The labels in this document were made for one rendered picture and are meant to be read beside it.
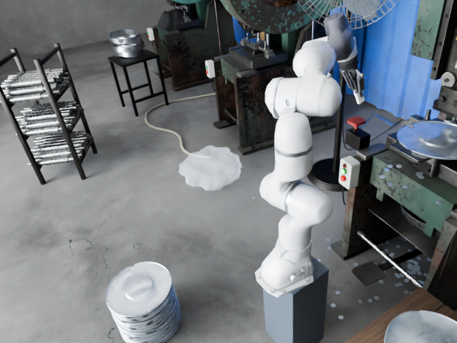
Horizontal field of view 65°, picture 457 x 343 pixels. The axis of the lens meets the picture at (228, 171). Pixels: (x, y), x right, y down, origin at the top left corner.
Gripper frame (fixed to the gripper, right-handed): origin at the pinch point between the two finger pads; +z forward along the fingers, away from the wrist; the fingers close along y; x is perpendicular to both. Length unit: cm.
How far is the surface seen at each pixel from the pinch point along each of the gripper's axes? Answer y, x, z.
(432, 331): 74, -44, 34
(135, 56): -260, -65, 7
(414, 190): 36.5, -11.1, 24.4
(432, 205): 45, -12, 26
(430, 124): 22.4, 12.8, 15.9
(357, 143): 5.2, -10.9, 17.5
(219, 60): -167, -12, 24
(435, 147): 36.4, 1.5, 10.6
